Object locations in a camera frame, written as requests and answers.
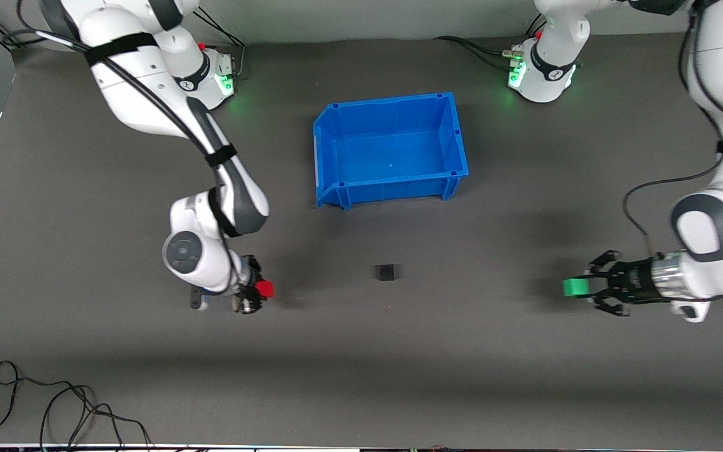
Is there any dark grey table mat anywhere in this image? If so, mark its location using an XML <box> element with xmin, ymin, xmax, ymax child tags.
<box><xmin>0</xmin><ymin>25</ymin><xmax>723</xmax><ymax>448</ymax></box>

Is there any blue plastic storage bin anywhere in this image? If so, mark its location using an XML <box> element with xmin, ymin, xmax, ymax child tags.
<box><xmin>313</xmin><ymin>92</ymin><xmax>469</xmax><ymax>210</ymax></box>

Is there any black left arm wrist cable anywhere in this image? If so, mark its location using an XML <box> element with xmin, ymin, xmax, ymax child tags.
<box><xmin>622</xmin><ymin>0</ymin><xmax>723</xmax><ymax>258</ymax></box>

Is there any thin black loose cable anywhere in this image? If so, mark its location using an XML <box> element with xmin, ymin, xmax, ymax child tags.
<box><xmin>0</xmin><ymin>360</ymin><xmax>95</xmax><ymax>444</ymax></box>
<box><xmin>40</xmin><ymin>384</ymin><xmax>152</xmax><ymax>449</ymax></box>

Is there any black right arm base cable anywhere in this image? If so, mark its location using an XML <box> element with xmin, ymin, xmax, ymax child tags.
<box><xmin>192</xmin><ymin>6</ymin><xmax>247</xmax><ymax>79</ymax></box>

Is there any black arm base cable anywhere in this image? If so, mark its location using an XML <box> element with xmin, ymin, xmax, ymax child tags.
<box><xmin>192</xmin><ymin>6</ymin><xmax>247</xmax><ymax>79</ymax></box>
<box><xmin>434</xmin><ymin>36</ymin><xmax>522</xmax><ymax>71</ymax></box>

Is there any black left arm base cable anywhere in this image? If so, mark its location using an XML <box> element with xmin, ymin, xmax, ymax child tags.
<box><xmin>434</xmin><ymin>36</ymin><xmax>522</xmax><ymax>71</ymax></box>

